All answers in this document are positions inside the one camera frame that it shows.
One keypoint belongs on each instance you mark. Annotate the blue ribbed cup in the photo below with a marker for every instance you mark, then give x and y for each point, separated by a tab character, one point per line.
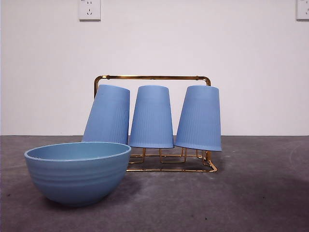
199	118
152	118
108	116

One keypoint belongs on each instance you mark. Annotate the blue ceramic bowl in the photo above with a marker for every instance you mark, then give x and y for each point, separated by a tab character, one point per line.
77	178

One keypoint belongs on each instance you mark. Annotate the white wall socket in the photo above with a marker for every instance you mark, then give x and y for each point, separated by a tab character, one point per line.
89	10
303	10

